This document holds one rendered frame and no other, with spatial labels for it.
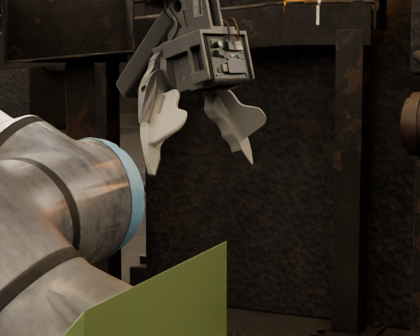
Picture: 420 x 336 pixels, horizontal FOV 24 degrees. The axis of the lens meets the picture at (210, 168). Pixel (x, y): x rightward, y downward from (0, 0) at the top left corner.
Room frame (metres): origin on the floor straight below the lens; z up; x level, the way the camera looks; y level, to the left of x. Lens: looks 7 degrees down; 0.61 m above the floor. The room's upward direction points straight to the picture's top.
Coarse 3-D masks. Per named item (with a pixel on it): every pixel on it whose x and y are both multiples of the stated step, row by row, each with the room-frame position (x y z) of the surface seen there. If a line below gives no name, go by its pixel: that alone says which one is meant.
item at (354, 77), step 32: (352, 32) 2.02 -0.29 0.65; (96, 64) 2.29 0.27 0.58; (352, 64) 2.02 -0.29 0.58; (96, 96) 2.29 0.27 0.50; (352, 96) 2.02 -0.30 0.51; (96, 128) 2.29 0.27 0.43; (352, 128) 2.02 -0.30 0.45; (352, 160) 2.01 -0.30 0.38; (352, 192) 2.01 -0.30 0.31; (352, 224) 2.01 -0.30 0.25; (352, 256) 2.01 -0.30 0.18; (352, 288) 2.01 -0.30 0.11; (352, 320) 2.01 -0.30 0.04
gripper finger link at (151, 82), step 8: (152, 64) 1.02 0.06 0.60; (152, 72) 1.01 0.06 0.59; (160, 72) 1.02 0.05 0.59; (144, 80) 1.01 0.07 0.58; (152, 80) 1.01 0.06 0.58; (160, 80) 1.01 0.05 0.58; (144, 88) 1.01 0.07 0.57; (152, 88) 1.00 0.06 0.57; (160, 88) 1.01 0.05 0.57; (144, 96) 1.00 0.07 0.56; (152, 96) 1.00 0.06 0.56; (144, 104) 1.00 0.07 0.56; (152, 104) 1.00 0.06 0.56; (144, 112) 1.00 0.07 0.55; (152, 112) 0.99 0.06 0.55; (144, 120) 0.99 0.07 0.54
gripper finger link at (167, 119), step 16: (160, 96) 1.01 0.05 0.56; (176, 96) 0.99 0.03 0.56; (160, 112) 1.00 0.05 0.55; (176, 112) 0.98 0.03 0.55; (144, 128) 0.99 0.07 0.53; (160, 128) 0.98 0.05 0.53; (176, 128) 0.96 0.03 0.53; (144, 144) 0.98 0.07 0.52; (160, 144) 0.99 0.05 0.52; (160, 160) 0.98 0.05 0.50
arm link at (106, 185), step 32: (0, 128) 1.14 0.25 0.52; (32, 128) 1.15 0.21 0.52; (0, 160) 1.12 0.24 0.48; (64, 160) 1.10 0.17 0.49; (96, 160) 1.14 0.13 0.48; (128, 160) 1.19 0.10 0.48; (96, 192) 1.10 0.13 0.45; (128, 192) 1.15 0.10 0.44; (96, 224) 1.08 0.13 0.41; (128, 224) 1.15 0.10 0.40; (96, 256) 1.12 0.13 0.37
